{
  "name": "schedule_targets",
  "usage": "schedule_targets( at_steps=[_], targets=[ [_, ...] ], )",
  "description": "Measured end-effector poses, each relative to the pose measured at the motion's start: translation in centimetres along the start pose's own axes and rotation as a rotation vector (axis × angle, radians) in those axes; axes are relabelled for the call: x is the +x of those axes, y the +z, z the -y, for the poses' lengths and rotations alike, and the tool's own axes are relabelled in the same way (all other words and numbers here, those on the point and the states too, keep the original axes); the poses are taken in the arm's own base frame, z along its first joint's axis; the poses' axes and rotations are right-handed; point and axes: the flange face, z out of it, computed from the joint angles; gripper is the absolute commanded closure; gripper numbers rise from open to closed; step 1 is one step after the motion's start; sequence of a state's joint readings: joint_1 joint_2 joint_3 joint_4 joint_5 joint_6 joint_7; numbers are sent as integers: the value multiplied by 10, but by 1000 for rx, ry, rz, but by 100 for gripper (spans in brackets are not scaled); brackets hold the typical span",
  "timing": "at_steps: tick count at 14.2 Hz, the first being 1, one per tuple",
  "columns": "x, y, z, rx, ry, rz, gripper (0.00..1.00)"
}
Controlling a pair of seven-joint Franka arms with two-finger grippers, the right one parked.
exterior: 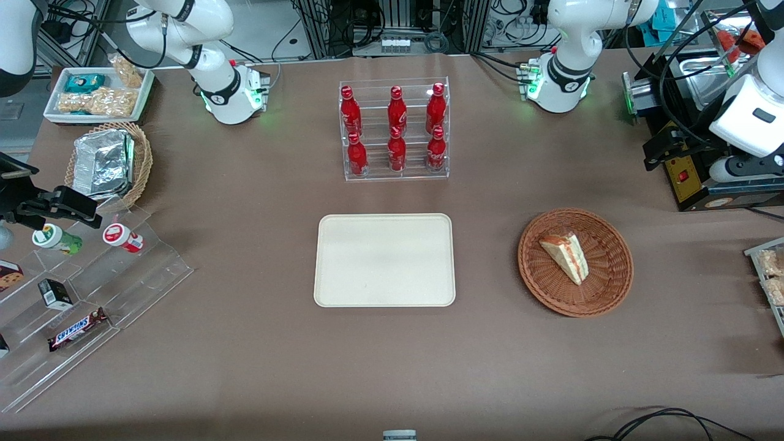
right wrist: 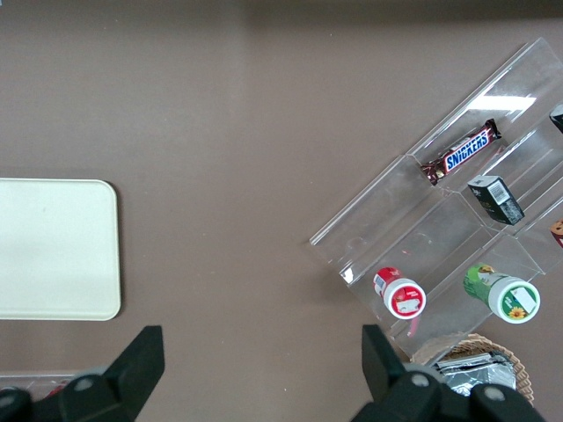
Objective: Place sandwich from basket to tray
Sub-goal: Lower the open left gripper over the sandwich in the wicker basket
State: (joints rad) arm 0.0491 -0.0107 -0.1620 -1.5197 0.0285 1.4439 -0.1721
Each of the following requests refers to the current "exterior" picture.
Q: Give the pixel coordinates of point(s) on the light tan wicker basket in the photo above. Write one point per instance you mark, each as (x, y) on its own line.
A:
(144, 165)

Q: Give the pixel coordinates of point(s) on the grey device edge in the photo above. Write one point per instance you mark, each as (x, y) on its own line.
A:
(399, 436)

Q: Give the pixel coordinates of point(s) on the red label white-cap bottle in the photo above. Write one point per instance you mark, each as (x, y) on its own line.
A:
(120, 236)

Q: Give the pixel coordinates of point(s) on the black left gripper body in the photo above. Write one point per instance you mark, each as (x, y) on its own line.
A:
(691, 139)

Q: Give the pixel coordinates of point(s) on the red orange food piece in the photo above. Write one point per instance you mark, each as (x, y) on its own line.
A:
(726, 41)

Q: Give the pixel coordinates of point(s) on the pale snack pack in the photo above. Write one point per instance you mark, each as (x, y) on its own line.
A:
(772, 263)
(776, 293)

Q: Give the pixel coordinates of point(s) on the black equipment rack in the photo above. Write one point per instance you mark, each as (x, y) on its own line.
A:
(355, 18)

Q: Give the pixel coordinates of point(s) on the small black carton box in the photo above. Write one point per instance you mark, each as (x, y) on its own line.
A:
(56, 295)

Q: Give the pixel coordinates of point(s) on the red cola bottle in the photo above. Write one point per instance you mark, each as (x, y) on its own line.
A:
(397, 152)
(397, 113)
(350, 113)
(436, 152)
(435, 109)
(357, 156)

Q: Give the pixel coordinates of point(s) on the peanut brittle bar pack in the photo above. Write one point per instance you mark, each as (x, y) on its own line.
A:
(73, 103)
(113, 101)

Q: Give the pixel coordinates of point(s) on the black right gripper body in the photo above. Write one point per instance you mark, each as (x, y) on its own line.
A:
(13, 197)

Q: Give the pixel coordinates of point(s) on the triangular sandwich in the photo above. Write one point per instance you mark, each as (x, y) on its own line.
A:
(569, 257)

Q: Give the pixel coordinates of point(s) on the dark small box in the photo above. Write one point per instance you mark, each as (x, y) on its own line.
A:
(3, 346)

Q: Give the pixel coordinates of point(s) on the white power strip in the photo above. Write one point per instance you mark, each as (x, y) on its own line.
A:
(395, 44)

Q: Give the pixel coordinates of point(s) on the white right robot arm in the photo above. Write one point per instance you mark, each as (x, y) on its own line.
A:
(184, 30)

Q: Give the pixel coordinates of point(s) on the Snickers chocolate bar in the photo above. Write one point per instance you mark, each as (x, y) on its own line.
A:
(76, 331)

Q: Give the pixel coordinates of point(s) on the black food warmer appliance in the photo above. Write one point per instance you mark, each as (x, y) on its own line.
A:
(689, 187)

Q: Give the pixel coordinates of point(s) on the brown cookie box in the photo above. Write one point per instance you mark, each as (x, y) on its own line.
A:
(9, 275)

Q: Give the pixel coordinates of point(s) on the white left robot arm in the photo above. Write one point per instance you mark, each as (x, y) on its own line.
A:
(569, 24)

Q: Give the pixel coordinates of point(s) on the teal snack packet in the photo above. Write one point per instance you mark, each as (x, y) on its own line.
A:
(84, 82)

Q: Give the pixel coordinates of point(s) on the white rectangular snack tray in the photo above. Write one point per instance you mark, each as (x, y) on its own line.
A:
(98, 120)

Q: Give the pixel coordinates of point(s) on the clear acrylic bottle rack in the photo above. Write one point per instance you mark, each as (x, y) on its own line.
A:
(373, 110)

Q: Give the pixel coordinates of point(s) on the white tray with rim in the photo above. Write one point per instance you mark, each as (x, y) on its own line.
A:
(754, 250)

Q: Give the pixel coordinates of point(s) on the clear peanut snack bag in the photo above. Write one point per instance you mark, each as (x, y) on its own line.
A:
(127, 72)

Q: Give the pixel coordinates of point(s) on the clear acrylic stepped display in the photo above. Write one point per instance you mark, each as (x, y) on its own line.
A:
(153, 269)

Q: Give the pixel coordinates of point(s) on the brown round wicker basket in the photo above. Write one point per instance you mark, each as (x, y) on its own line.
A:
(551, 291)

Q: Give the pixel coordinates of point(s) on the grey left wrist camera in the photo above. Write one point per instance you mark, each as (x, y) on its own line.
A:
(741, 169)

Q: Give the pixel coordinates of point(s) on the turquoise box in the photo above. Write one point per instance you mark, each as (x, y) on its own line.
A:
(661, 18)

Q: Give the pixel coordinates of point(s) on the silver foil package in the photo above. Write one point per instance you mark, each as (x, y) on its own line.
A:
(101, 162)

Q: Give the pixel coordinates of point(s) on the green label white-cap bottle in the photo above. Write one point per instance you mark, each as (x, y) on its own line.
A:
(55, 237)

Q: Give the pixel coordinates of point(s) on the cream plastic serving tray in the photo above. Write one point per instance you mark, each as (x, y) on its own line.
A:
(384, 260)

